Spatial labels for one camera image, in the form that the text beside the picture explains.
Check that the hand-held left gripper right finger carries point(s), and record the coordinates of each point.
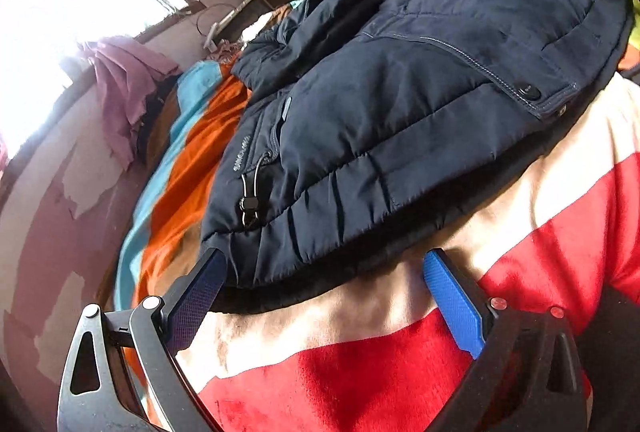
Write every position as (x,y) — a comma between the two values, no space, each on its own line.
(455,302)

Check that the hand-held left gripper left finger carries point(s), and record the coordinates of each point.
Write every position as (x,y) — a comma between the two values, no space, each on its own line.
(195,302)

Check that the dark navy padded jacket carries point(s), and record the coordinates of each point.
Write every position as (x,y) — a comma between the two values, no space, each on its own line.
(400,112)

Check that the dark clothes pile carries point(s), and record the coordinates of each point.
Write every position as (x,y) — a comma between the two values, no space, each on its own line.
(150,122)

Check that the colourful patchwork blanket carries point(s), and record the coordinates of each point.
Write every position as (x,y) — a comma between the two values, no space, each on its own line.
(350,387)

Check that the pink curtain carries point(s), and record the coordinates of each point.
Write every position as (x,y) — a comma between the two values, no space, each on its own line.
(125,82)

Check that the patterned pillow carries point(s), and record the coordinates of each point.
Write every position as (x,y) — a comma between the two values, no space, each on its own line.
(227,52)

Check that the white flat board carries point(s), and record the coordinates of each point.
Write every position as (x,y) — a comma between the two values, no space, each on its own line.
(216,32)

